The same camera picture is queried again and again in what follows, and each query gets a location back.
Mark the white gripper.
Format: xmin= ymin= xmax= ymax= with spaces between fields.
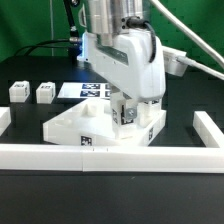
xmin=87 ymin=29 xmax=166 ymax=120

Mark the white square tabletop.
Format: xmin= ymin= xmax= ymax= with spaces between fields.
xmin=43 ymin=99 xmax=166 ymax=147

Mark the white AprilTag base sheet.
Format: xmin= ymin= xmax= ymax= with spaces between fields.
xmin=58 ymin=82 xmax=110 ymax=99

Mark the white U-shaped fence obstacle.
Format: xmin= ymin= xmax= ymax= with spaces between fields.
xmin=0 ymin=106 xmax=224 ymax=174

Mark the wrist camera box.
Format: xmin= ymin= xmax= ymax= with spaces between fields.
xmin=163 ymin=46 xmax=187 ymax=77

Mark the black cable bundle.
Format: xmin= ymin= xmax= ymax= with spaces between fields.
xmin=13 ymin=0 xmax=83 ymax=64

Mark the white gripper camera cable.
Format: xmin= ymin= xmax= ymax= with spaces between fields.
xmin=149 ymin=0 xmax=224 ymax=81

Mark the white hanging cable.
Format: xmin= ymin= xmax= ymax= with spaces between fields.
xmin=49 ymin=0 xmax=55 ymax=57

